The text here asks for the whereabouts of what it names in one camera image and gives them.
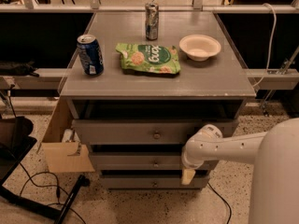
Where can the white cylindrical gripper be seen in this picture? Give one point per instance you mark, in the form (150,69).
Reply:
(191,162)

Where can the grey drawer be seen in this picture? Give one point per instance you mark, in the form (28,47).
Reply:
(149,179)
(145,132)
(136,157)

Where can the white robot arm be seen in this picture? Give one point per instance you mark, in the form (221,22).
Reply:
(274,197)

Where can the grey bottom drawer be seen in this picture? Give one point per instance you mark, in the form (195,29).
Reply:
(149,179)

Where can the grey drawer cabinet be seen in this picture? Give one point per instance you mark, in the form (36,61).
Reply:
(215,89)

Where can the grey top drawer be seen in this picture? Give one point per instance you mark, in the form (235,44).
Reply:
(145,132)

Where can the cardboard box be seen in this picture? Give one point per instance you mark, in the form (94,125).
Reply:
(64,153)

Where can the green snack bag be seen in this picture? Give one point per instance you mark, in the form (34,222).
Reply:
(149,58)

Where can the white paper bowl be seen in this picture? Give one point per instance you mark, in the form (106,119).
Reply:
(200,47)

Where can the blue soda can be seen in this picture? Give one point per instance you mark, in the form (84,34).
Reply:
(90,55)

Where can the silver tall can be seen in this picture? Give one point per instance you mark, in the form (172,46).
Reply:
(152,21)

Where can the black cloth item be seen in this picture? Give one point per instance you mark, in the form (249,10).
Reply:
(9,68)

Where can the metal rail frame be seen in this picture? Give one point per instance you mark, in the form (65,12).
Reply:
(93,3)

